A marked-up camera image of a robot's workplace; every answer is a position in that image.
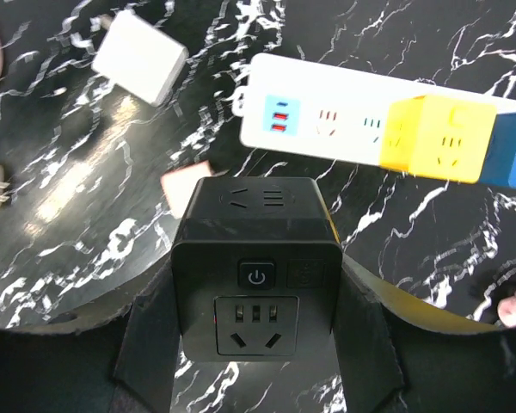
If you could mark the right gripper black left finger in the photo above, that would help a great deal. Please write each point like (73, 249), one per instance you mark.
(117, 353)

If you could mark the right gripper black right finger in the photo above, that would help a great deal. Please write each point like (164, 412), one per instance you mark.
(397, 353)

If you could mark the black cube socket adapter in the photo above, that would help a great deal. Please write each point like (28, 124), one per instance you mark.
(257, 265)

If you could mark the pink plug adapter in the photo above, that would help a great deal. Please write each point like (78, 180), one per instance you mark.
(178, 185)

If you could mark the yellow cube socket adapter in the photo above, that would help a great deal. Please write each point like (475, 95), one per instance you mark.
(437, 137)

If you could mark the white multicolour power strip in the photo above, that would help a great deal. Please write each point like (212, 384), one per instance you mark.
(317, 110)

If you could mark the white plug adapter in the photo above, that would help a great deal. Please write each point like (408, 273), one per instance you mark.
(141, 59)

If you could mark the blue cube socket adapter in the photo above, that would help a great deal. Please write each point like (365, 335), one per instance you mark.
(499, 167)

